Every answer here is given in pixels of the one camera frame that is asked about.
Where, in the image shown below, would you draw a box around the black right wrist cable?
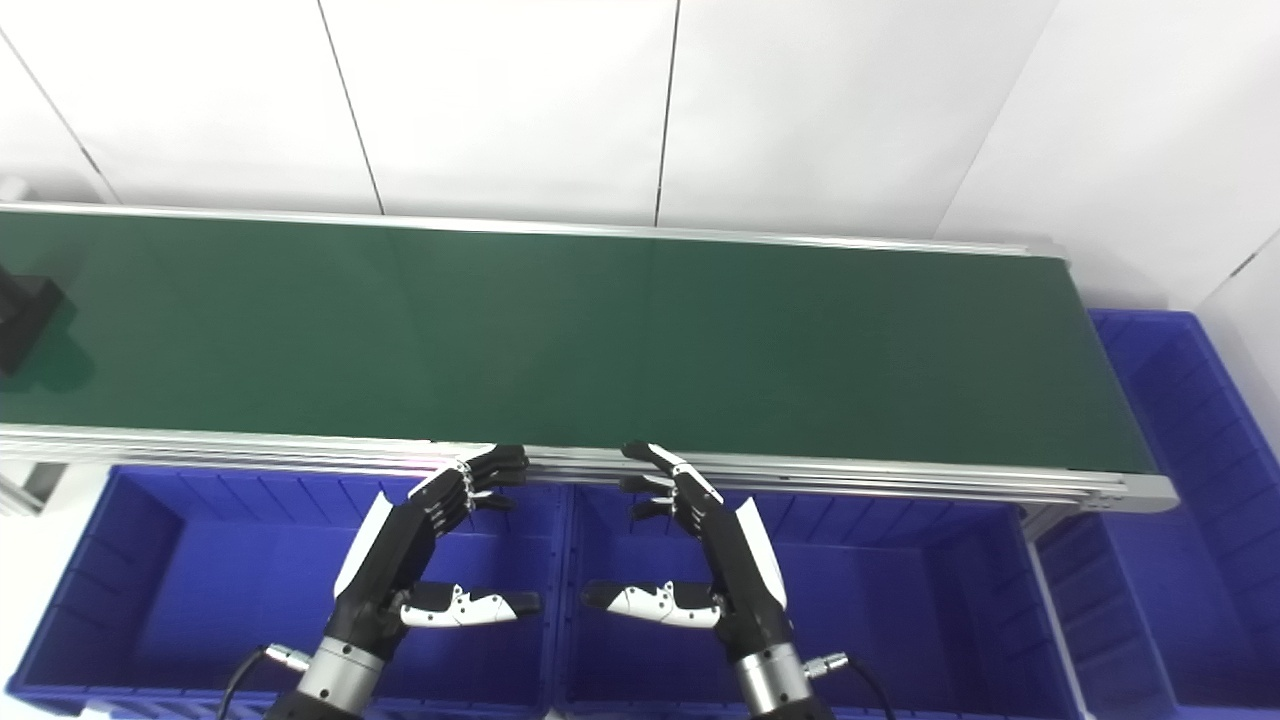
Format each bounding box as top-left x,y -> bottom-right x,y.
805,652 -> 897,720

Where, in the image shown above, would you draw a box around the blue plastic bin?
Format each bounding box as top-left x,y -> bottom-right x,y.
5,465 -> 573,720
1035,310 -> 1280,720
553,483 -> 1089,720

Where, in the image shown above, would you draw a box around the green conveyor belt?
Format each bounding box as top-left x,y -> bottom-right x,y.
0,203 -> 1182,517

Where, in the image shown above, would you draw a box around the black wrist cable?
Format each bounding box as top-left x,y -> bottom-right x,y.
218,645 -> 313,720
805,652 -> 897,720

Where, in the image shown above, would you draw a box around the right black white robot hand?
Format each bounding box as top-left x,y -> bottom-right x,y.
582,441 -> 791,661

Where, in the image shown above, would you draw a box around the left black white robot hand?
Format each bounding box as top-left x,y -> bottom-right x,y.
330,443 -> 543,661

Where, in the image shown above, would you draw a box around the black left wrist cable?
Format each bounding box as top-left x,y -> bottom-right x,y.
218,645 -> 313,720

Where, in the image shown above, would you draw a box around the black cylinder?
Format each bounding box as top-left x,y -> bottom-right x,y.
0,264 -> 67,378

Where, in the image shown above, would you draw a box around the aluminium conveyor leg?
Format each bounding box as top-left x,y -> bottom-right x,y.
1018,503 -> 1093,720
0,458 -> 69,517

